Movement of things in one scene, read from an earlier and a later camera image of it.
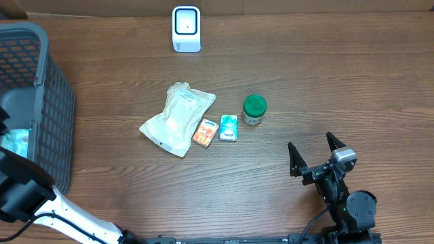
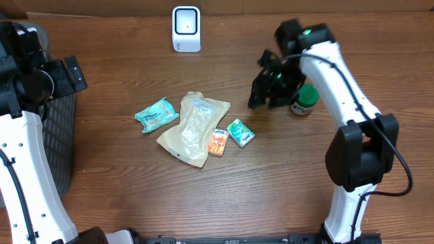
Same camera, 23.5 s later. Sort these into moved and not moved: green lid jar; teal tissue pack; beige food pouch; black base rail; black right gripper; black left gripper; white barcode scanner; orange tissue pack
Moved: beige food pouch; black right gripper; black left gripper; green lid jar; orange tissue pack; teal tissue pack
Not moved: black base rail; white barcode scanner
